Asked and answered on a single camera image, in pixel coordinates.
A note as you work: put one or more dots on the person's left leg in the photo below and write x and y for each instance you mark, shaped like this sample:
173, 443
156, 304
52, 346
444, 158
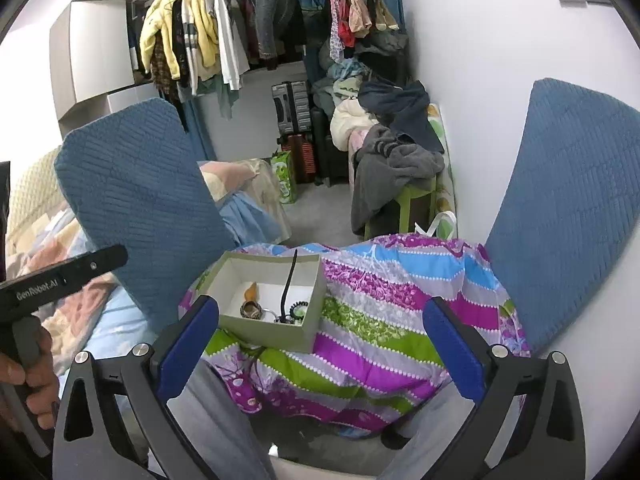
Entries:
220, 420

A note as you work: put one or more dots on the person's right leg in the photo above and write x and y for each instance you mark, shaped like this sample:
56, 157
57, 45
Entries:
440, 440

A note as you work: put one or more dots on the black hair stick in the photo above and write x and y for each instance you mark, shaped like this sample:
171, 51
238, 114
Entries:
289, 285

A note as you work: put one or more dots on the white wall cabinet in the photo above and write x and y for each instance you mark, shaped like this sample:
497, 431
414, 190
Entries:
90, 50

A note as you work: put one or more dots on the grey clothing pile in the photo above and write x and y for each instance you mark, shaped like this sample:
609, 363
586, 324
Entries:
390, 170

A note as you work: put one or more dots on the left blue knitted cloth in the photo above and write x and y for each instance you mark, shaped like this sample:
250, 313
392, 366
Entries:
135, 200

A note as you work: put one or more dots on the cream fleece cloth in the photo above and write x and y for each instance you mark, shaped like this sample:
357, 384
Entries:
350, 122

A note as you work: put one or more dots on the right blue knitted cloth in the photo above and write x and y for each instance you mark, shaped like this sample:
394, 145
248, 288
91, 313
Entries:
565, 210

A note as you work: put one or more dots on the red black luggage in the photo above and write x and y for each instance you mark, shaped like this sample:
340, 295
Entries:
300, 160

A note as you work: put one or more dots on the person's leg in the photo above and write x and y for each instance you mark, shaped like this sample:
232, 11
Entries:
220, 420
440, 440

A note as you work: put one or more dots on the green plastic stool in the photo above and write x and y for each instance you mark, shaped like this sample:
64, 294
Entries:
405, 200

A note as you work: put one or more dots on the navy hoodie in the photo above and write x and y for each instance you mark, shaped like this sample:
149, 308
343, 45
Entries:
400, 105

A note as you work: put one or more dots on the striped yellow white garment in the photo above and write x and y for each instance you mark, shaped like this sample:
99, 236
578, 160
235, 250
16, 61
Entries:
197, 35

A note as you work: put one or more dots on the fruit print white mat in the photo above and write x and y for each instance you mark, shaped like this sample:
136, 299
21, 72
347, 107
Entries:
445, 125

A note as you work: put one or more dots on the pastel patchwork bedding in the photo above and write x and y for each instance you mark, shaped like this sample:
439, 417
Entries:
75, 305

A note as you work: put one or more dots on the hanging small garments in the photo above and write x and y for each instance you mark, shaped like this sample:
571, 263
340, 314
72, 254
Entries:
360, 15

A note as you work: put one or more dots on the orange gourd pendant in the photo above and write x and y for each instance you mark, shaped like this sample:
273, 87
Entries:
251, 291

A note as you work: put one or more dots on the blue knitted cloth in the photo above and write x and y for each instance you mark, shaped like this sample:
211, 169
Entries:
565, 210
135, 200

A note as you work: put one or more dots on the teal hanging garment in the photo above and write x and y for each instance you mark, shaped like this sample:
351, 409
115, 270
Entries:
222, 97

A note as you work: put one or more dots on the grey fuzzy jacket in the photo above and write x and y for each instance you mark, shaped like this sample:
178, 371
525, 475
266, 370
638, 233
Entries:
277, 10

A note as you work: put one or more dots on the green shopping bag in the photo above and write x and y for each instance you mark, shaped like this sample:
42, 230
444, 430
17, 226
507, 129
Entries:
285, 175

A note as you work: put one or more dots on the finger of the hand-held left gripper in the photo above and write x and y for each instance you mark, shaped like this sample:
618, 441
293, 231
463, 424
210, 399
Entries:
75, 266

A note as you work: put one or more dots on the brown patterned bangle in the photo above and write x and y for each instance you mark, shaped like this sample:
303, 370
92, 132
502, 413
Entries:
250, 316

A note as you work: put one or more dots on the beige patterned quilt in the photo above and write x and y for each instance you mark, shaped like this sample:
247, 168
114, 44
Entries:
250, 170

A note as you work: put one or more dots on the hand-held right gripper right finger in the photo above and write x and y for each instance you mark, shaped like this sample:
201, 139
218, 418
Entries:
452, 352

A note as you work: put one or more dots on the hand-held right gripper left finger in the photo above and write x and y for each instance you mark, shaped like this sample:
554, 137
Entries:
187, 347

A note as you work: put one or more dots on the person's left hand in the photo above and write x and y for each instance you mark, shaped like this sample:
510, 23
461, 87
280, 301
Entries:
45, 390

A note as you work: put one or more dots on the dark patterned garment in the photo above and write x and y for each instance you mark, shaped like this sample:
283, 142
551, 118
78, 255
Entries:
165, 70

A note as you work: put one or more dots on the light blue bed sheet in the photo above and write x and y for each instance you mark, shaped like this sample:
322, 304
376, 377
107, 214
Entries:
250, 217

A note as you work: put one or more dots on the grey-green cardboard box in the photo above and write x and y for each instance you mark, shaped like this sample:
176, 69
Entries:
270, 337

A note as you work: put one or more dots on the yellow jacket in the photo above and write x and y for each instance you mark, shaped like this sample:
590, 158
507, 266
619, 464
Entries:
162, 25

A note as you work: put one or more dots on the white long-sleeved shirt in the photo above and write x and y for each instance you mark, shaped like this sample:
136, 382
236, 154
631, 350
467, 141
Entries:
227, 35

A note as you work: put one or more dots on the thick silver bangle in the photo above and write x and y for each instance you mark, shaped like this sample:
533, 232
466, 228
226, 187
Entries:
270, 309

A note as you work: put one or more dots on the dark upright suitcase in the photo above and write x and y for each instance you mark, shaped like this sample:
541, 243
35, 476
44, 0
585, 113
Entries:
327, 145

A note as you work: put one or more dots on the colourful striped floral blanket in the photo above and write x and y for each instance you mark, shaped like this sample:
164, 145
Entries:
390, 320

